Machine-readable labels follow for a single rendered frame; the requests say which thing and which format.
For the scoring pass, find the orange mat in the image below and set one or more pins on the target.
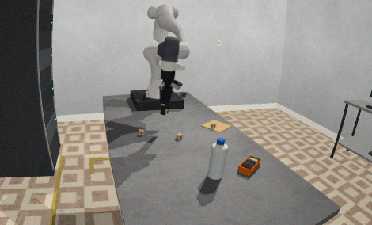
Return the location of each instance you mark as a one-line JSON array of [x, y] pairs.
[[220, 127]]

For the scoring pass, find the white bottle with blue cap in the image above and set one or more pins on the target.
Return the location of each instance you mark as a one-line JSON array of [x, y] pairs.
[[217, 160]]

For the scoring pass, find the orange multimeter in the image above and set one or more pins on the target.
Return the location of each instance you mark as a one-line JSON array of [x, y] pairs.
[[249, 165]]

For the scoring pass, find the orange block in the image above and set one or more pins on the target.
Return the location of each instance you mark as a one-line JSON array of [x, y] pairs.
[[179, 136]]

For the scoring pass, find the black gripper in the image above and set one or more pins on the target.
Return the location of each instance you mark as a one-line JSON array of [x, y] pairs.
[[166, 89]]

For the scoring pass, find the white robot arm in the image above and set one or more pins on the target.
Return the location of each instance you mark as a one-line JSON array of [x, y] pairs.
[[172, 49]]

